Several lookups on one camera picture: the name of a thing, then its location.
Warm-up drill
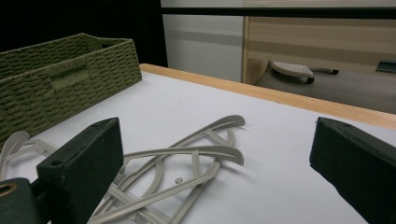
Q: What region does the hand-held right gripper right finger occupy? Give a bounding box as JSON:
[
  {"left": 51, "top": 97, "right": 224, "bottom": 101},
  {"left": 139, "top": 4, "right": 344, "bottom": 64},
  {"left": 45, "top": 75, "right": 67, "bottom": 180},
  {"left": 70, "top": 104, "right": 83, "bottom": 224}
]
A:
[{"left": 309, "top": 117, "right": 396, "bottom": 224}]

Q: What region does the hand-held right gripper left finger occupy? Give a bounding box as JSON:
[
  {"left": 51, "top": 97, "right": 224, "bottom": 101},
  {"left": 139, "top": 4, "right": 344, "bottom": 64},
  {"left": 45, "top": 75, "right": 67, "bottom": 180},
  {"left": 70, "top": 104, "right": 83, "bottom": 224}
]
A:
[{"left": 36, "top": 117, "right": 125, "bottom": 224}]

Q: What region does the grey plastic clothes hanger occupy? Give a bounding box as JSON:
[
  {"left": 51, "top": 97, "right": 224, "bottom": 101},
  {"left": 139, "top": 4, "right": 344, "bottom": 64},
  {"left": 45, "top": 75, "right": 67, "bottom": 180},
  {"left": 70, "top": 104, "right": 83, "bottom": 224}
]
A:
[
  {"left": 87, "top": 144, "right": 246, "bottom": 224},
  {"left": 90, "top": 114, "right": 247, "bottom": 224},
  {"left": 0, "top": 130, "right": 204, "bottom": 224}
]

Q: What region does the green woven basket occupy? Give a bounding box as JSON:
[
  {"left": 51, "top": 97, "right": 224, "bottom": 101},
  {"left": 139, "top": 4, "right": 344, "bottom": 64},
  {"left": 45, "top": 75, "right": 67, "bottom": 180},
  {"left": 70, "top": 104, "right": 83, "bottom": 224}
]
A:
[{"left": 0, "top": 32, "right": 143, "bottom": 147}]

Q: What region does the white table cover sheet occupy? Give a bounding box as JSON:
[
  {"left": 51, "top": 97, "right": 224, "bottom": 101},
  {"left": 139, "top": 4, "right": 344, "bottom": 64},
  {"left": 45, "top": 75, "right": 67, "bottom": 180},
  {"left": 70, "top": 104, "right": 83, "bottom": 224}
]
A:
[{"left": 0, "top": 70, "right": 396, "bottom": 224}]

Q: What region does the office chair base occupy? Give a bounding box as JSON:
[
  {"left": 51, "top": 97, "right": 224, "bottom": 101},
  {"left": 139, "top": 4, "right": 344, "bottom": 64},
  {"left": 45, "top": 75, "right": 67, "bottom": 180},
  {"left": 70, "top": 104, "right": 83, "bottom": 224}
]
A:
[{"left": 269, "top": 60, "right": 340, "bottom": 85}]

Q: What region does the light wooden desk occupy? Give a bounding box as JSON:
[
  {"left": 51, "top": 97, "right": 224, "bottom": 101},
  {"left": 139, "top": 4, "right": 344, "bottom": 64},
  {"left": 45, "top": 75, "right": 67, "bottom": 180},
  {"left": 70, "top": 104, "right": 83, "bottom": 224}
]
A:
[{"left": 242, "top": 15, "right": 396, "bottom": 86}]

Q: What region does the black curtain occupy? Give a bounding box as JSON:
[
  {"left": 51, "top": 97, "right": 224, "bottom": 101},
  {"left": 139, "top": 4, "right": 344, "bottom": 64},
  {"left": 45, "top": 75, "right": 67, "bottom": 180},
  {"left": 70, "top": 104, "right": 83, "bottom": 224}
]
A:
[{"left": 0, "top": 0, "right": 169, "bottom": 68}]

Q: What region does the white cabinet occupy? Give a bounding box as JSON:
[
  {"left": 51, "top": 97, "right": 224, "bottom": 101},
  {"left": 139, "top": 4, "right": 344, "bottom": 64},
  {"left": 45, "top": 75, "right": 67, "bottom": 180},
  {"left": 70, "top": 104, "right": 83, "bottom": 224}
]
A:
[{"left": 162, "top": 13, "right": 245, "bottom": 83}]

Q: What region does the grey desk drawer handle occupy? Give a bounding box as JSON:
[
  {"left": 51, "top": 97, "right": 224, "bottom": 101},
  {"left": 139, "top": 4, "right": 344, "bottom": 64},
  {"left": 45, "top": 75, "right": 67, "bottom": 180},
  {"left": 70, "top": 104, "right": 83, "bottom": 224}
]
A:
[{"left": 375, "top": 59, "right": 396, "bottom": 74}]

